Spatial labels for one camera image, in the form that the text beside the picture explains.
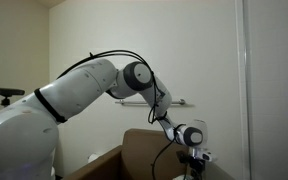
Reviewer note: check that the white paper roll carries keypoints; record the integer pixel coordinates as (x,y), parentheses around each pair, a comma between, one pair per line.
(92,157)

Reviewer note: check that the white door with frame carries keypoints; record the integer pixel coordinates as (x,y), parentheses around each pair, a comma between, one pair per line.
(274,100)

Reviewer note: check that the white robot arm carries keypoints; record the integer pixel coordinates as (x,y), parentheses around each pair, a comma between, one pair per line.
(67,90)

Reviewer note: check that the black camera on tripod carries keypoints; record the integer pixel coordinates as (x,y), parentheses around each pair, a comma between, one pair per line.
(4,91)

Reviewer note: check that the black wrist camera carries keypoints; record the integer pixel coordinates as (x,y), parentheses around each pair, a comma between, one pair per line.
(183,156)

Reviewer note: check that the metal towel bar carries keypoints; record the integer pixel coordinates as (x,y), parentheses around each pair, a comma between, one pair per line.
(130,103)

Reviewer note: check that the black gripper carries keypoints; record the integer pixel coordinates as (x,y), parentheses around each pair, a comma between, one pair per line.
(197,168)

